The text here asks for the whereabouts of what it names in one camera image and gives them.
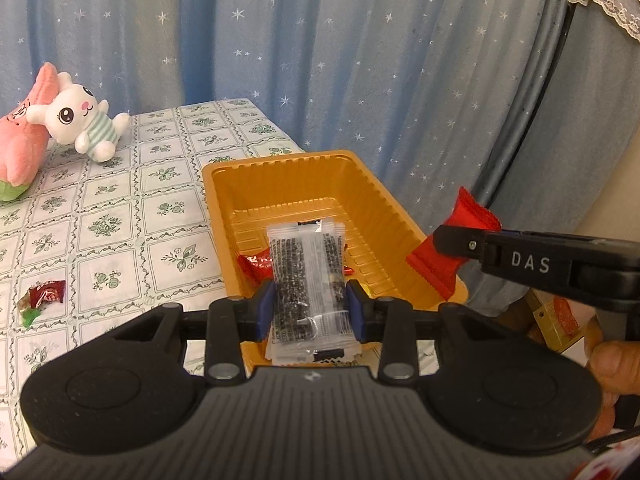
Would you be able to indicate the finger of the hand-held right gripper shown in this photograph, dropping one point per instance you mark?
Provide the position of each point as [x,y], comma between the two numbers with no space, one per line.
[457,242]

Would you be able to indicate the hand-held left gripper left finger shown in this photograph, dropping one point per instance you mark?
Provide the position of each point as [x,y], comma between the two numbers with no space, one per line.
[265,310]

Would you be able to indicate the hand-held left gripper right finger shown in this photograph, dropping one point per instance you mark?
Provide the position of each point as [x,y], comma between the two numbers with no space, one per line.
[354,310]

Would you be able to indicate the large bright red snack packet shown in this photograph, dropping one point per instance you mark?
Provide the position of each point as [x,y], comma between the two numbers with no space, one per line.
[435,265]

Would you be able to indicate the red twisted candy wrapper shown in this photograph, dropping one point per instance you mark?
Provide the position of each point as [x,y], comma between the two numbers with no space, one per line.
[255,262]

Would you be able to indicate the clear packet of dark snack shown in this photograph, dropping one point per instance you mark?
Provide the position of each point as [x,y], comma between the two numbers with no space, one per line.
[300,270]

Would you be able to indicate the orange plastic tray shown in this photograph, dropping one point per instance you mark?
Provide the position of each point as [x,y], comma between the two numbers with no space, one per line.
[300,185]

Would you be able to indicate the person's right hand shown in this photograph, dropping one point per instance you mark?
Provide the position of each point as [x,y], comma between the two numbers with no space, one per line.
[607,365]

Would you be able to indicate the gold and red box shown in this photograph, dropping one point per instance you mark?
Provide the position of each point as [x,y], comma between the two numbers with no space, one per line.
[555,325]

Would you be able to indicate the grey lace-trimmed curtain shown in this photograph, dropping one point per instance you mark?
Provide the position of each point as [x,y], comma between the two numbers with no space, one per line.
[600,110]

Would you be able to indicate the red and white printed cloth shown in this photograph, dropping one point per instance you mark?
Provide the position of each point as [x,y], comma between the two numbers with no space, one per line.
[600,470]

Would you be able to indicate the dark red snack packet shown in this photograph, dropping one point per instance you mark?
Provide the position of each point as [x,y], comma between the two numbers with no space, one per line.
[47,294]

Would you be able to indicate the small green candy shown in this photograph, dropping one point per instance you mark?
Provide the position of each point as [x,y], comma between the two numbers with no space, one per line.
[30,317]

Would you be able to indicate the blue star-print curtain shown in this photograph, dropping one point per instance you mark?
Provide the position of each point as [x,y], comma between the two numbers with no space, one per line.
[300,35]

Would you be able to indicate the white bunny plush toy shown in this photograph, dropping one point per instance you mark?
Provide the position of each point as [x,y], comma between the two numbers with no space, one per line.
[75,110]

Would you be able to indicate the pink star plush toy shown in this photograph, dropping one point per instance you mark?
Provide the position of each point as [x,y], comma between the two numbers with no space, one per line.
[20,150]

